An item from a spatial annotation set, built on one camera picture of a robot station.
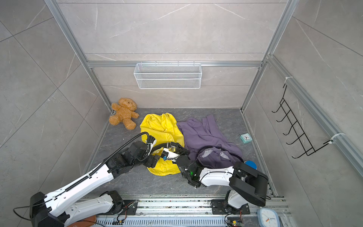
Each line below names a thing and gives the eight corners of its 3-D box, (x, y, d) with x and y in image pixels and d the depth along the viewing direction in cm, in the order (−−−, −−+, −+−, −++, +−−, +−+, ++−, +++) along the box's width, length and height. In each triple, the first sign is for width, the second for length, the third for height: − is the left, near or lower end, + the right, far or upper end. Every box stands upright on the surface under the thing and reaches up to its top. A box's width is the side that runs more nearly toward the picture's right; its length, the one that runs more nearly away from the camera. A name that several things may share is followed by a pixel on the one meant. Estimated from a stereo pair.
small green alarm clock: (244, 143, 101) (245, 141, 99) (239, 137, 105) (241, 134, 103) (251, 141, 103) (252, 139, 100) (246, 135, 106) (247, 132, 104)
